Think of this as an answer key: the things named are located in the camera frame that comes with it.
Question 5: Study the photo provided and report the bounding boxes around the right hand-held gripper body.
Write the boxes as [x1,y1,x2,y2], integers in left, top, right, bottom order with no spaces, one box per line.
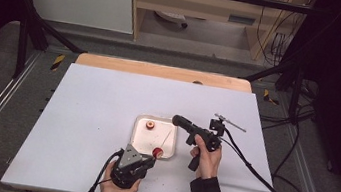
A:
[181,109,249,178]

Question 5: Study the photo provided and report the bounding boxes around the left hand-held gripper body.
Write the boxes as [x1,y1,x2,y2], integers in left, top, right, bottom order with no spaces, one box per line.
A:
[108,141,152,192]

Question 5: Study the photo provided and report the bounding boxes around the red cored hawthorn berry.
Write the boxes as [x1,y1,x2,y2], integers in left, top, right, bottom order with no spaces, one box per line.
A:
[151,146,165,161]
[145,119,157,131]

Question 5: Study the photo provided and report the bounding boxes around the thin wooden skewer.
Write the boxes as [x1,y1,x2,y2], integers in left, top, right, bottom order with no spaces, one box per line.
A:
[159,128,174,151]

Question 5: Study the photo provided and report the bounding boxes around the white square metal tray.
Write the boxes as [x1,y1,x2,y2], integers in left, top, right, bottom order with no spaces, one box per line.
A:
[127,112,180,161]

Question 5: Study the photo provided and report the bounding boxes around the person's right hand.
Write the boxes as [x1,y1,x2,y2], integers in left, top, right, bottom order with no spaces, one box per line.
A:
[186,133,225,182]

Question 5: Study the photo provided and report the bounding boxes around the light wooden table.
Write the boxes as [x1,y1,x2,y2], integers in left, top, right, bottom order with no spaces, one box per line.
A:
[73,50,255,94]

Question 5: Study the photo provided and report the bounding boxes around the yellow black tape marker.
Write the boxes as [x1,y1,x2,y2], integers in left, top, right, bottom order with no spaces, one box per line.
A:
[261,88,281,106]

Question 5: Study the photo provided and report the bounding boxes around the white chair base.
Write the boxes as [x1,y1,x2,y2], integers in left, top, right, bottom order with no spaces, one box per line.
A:
[152,9,191,30]

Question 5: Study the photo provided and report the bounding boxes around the light wooden desk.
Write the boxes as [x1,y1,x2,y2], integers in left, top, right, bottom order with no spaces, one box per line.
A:
[123,0,311,67]

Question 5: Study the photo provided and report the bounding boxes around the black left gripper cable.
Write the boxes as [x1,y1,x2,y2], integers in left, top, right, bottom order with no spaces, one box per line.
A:
[79,144,125,192]

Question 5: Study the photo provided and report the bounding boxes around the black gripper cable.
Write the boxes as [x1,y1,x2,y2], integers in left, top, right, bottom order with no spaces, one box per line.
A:
[211,126,320,192]
[79,144,125,192]

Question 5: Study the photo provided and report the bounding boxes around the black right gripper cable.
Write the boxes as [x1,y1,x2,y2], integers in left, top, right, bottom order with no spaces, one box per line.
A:
[211,126,320,192]

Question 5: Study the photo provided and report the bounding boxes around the black floor cables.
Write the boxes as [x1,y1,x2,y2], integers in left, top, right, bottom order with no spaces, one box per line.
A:
[257,73,322,138]

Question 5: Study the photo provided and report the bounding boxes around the black metal frame strut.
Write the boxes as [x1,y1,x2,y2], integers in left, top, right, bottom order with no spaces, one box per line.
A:
[239,52,309,122]
[0,0,95,89]

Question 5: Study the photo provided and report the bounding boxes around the black hanging desk cables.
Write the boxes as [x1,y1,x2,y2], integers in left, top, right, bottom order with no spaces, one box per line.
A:
[251,0,314,71]

